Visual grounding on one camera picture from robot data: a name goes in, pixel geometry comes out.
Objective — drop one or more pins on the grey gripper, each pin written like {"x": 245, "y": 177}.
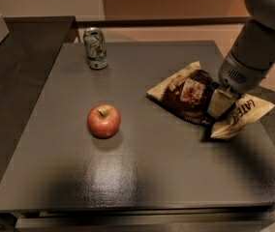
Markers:
{"x": 239, "y": 75}

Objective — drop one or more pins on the brown sea salt chip bag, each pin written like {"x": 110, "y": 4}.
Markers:
{"x": 187, "y": 94}

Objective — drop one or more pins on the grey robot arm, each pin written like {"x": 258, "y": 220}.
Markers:
{"x": 250, "y": 58}

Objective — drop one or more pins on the red apple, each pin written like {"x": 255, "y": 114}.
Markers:
{"x": 103, "y": 121}

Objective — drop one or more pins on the green white soda can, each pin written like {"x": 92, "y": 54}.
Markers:
{"x": 95, "y": 45}

